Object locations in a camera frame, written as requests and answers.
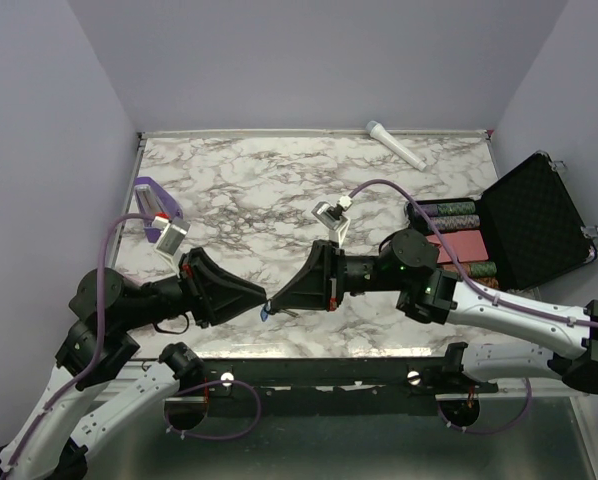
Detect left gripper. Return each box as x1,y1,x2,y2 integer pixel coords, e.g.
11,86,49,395
120,245,269,331

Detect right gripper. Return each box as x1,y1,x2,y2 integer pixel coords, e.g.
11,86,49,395
270,240,406,313

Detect silver key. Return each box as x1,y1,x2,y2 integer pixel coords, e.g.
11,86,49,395
280,309,300,318

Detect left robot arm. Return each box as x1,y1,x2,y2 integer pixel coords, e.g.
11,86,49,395
0,248,266,479

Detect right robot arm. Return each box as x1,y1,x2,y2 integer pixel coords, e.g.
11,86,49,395
261,229,598,395

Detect purple metronome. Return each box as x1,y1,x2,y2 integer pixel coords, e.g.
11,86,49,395
133,176,186,244

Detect pink card deck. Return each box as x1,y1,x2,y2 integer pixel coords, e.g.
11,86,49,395
426,230,489,264

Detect white microphone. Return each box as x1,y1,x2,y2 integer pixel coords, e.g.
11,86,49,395
366,121,427,171

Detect black poker chip case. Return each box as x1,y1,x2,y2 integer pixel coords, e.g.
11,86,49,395
418,151,597,290

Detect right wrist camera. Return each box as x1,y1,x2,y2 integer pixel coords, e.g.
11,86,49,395
312,195,353,247

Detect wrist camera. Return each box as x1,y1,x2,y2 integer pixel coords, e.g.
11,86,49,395
312,195,353,247
151,213,190,272

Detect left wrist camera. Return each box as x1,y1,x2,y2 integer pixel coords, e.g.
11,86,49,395
151,213,190,272

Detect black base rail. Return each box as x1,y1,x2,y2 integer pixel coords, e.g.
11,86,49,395
158,342,498,417

